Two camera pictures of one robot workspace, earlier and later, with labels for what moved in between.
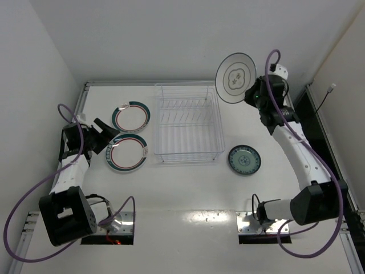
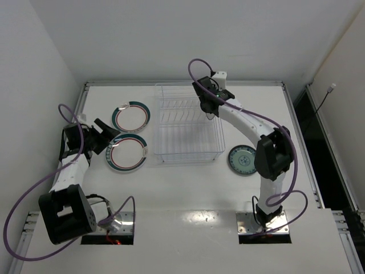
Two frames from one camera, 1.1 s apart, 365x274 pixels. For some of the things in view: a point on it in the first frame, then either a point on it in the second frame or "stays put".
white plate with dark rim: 234,72 -> 210,116
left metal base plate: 122,223 stays put
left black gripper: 95,137 stays put
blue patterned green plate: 244,160 stays put
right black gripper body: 254,93 -> 208,105
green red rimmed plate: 126,153 stays put
